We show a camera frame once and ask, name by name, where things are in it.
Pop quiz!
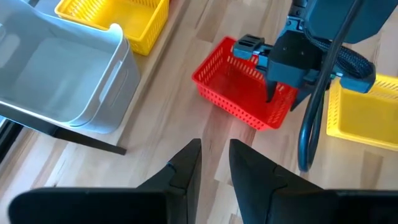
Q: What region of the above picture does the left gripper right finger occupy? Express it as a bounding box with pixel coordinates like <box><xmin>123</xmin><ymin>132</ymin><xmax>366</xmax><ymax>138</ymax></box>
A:
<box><xmin>229</xmin><ymin>138</ymin><xmax>398</xmax><ymax>224</ymax></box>

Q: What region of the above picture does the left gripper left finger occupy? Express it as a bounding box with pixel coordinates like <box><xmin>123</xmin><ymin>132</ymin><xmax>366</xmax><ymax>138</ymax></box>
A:
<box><xmin>8</xmin><ymin>138</ymin><xmax>203</xmax><ymax>224</ymax></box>

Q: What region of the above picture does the black metal table frame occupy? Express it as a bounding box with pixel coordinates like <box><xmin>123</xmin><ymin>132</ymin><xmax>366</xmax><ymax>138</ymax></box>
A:
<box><xmin>0</xmin><ymin>119</ymin><xmax>24</xmax><ymax>164</ymax></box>

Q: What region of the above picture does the grey plastic bin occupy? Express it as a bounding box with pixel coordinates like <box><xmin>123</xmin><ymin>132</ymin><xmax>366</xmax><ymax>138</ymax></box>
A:
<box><xmin>0</xmin><ymin>0</ymin><xmax>141</xmax><ymax>134</ymax></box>

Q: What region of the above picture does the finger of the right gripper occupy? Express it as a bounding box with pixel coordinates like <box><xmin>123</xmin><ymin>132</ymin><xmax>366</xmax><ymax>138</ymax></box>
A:
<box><xmin>290</xmin><ymin>83</ymin><xmax>315</xmax><ymax>112</ymax></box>
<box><xmin>264</xmin><ymin>78</ymin><xmax>279</xmax><ymax>104</ymax></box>

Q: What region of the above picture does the black braided cable sleeve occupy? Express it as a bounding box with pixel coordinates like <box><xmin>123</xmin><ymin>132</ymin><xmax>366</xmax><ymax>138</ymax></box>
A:
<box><xmin>303</xmin><ymin>27</ymin><xmax>376</xmax><ymax>78</ymax></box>

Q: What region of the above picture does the yellow plastic mesh basket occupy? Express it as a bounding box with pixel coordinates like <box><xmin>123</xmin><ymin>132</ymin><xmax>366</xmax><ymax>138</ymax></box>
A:
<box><xmin>325</xmin><ymin>73</ymin><xmax>398</xmax><ymax>152</ymax></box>
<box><xmin>54</xmin><ymin>0</ymin><xmax>170</xmax><ymax>57</ymax></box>

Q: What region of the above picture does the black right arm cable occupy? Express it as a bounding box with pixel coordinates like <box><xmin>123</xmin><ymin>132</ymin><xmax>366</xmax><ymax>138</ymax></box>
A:
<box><xmin>297</xmin><ymin>0</ymin><xmax>366</xmax><ymax>172</ymax></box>

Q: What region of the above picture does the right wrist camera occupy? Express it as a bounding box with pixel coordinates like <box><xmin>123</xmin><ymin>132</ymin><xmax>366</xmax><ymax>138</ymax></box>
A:
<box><xmin>232</xmin><ymin>34</ymin><xmax>274</xmax><ymax>62</ymax></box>

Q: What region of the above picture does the red plastic mesh basket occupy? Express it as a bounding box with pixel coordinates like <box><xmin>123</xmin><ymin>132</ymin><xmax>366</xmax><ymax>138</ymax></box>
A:
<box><xmin>192</xmin><ymin>36</ymin><xmax>298</xmax><ymax>131</ymax></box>

